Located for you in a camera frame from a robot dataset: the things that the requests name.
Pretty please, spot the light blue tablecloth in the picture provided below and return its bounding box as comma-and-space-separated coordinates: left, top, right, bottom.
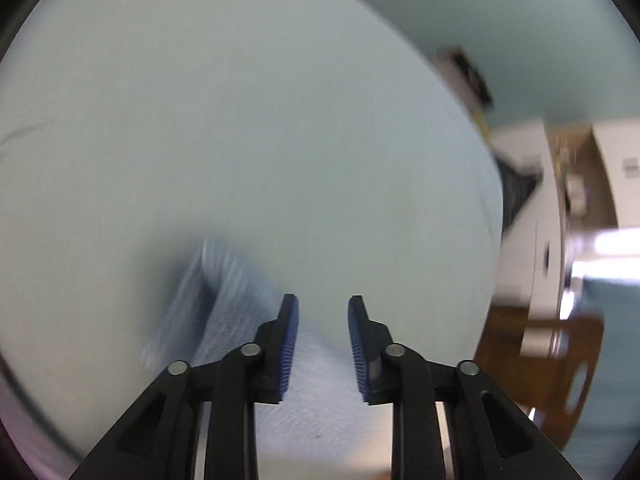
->
0, 0, 504, 476

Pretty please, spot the white cabinet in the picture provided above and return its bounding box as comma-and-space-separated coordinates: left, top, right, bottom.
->
492, 119, 573, 358

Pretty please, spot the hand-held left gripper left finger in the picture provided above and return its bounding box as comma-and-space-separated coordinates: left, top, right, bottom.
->
67, 293, 301, 480

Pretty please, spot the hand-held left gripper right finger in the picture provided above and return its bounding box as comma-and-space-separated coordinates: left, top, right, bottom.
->
347, 295, 583, 480

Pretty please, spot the black mesh panel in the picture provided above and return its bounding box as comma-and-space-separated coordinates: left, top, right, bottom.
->
495, 157, 545, 237

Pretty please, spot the brown wooden chair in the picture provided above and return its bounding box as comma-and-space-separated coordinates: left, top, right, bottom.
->
472, 305, 607, 453

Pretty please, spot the open cardboard box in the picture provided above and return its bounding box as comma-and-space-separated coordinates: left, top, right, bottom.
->
549, 125, 620, 232

